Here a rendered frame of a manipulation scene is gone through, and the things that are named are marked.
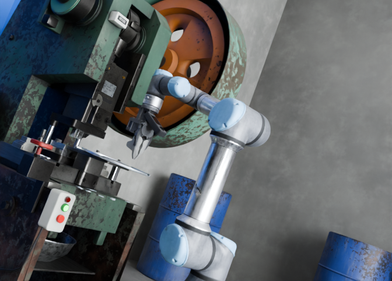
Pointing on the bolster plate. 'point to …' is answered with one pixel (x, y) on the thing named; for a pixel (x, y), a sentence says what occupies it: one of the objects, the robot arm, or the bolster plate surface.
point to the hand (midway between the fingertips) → (136, 156)
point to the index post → (114, 173)
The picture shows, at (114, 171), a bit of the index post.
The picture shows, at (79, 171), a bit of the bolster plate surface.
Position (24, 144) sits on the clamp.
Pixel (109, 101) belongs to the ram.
